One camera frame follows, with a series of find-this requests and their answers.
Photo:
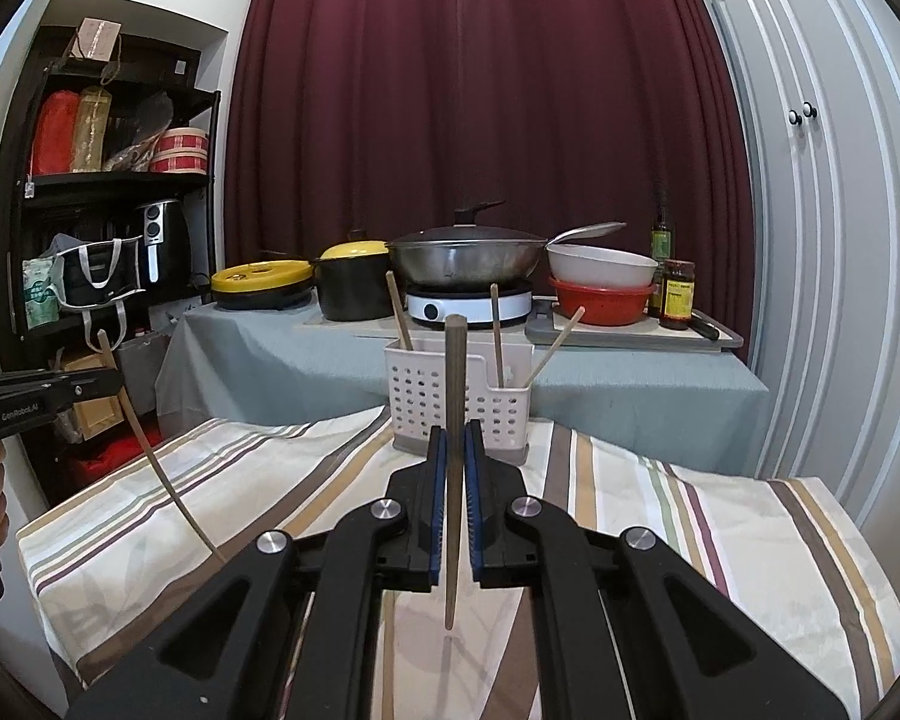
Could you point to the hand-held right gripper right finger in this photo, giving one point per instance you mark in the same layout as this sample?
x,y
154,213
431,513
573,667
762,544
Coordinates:
x,y
474,495

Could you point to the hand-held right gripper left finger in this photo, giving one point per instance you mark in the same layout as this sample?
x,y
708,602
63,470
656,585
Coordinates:
x,y
436,495

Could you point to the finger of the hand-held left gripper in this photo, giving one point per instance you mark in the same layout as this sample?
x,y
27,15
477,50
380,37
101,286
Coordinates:
x,y
90,388

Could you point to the white perforated utensil holder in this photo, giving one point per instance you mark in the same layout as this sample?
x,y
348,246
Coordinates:
x,y
420,397

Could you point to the light wooden chopstick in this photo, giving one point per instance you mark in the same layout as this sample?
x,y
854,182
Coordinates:
x,y
399,315
496,330
559,341
455,390
157,465

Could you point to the wooden box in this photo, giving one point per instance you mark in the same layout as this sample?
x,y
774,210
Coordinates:
x,y
94,424

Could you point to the grey bag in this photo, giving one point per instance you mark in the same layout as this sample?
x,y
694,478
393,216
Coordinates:
x,y
142,375

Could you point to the red cloth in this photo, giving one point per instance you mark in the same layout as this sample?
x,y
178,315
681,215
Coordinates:
x,y
112,461

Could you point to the green packet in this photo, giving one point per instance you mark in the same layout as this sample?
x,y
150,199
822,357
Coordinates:
x,y
41,296

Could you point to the black tote bag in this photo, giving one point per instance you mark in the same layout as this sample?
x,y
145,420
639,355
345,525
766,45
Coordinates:
x,y
94,277

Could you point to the grey-blue plastic bag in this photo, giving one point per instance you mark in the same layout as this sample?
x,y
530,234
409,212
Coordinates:
x,y
64,244

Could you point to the striped cloth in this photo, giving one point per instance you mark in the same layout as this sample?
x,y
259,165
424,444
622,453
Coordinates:
x,y
645,525

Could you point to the black air fryer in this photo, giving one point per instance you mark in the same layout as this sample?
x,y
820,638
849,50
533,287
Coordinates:
x,y
169,232

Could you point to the grey-green tablecloth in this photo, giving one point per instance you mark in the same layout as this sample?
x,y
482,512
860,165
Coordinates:
x,y
270,375

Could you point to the white induction cooker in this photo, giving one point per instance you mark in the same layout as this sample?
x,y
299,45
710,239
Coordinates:
x,y
457,307

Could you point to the yellow electric griddle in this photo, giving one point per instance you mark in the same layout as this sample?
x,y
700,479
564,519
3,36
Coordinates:
x,y
259,277

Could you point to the black shelf rack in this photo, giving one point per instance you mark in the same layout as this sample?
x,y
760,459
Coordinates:
x,y
120,181

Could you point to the black clay pot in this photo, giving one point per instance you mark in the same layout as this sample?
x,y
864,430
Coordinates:
x,y
352,289

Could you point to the grey cutting board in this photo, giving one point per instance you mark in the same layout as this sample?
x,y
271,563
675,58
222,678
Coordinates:
x,y
630,336

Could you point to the steel wok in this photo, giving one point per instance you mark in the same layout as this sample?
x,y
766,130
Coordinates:
x,y
465,266

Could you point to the red basin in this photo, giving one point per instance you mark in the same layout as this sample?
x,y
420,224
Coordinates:
x,y
607,307

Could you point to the red striped round box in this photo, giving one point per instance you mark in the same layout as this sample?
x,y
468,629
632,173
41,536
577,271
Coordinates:
x,y
181,142
178,163

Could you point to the red package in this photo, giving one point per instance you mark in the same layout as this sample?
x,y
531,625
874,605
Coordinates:
x,y
54,135

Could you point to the gold package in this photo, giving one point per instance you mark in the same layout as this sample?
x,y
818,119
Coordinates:
x,y
91,131

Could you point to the glass wok lid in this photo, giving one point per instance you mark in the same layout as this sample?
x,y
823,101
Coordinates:
x,y
465,236

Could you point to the yellow pot lid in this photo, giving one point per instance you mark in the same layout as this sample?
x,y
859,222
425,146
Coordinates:
x,y
352,249

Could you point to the beige bowl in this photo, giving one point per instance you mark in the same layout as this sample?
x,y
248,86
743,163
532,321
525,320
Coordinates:
x,y
600,266

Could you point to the sauce jar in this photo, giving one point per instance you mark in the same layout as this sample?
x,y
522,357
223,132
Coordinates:
x,y
676,300

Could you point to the dark plastic bag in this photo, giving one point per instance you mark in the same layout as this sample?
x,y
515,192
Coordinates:
x,y
154,112

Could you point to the dark green oil bottle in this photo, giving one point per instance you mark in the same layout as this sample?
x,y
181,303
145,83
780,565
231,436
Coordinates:
x,y
661,240

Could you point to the brown paper gift bag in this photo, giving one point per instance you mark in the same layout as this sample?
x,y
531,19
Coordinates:
x,y
94,37

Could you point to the maroon curtain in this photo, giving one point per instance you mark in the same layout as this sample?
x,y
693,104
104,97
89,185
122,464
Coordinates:
x,y
495,90

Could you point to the white wardrobe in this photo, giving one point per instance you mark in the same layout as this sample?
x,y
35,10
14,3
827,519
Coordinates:
x,y
832,240

